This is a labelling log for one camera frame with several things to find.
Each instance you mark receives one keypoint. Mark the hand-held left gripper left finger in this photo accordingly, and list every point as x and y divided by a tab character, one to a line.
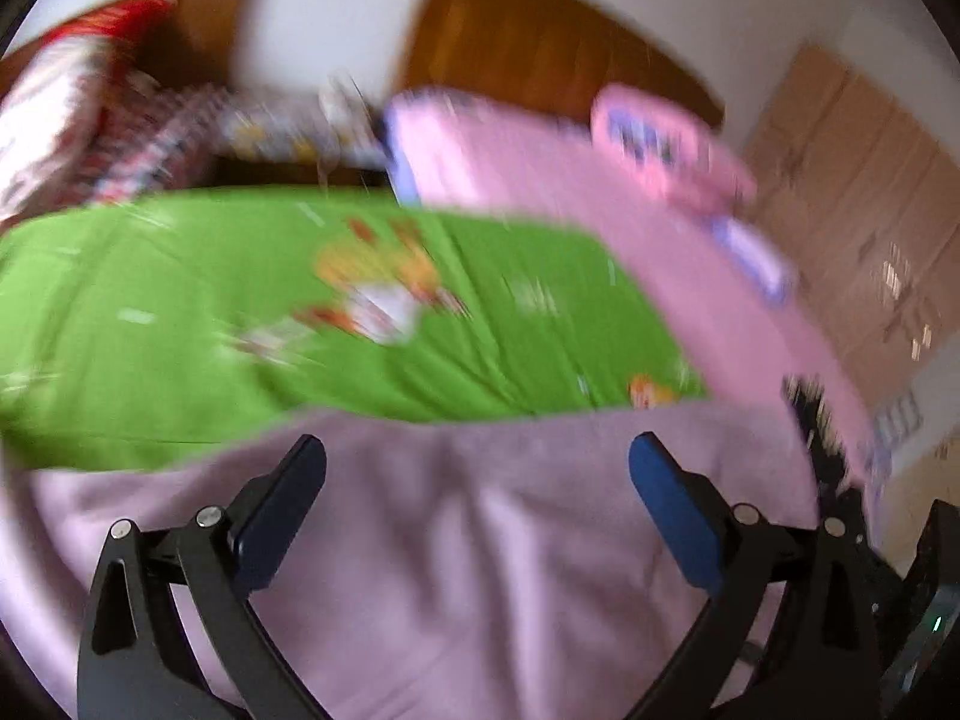
277	521

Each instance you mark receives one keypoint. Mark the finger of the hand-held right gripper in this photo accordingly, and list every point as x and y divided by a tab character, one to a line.
825	457

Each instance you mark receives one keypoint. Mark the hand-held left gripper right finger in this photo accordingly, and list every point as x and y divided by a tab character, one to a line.
675	514

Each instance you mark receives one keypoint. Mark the green printed blanket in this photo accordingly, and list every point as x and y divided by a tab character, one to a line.
187	315

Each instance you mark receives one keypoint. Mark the light wooden wardrobe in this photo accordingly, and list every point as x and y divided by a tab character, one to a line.
862	165

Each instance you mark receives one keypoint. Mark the pink printed pillow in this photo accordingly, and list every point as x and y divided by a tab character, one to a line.
697	165

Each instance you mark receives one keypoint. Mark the pink bed sheet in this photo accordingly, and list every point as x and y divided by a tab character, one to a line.
570	172

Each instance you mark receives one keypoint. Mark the checkered cloth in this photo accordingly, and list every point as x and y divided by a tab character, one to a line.
165	142

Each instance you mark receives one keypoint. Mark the wooden nightstand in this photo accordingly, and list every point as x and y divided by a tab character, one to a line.
202	30

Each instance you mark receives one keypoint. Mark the wooden headboard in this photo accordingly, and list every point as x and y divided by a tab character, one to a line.
510	37

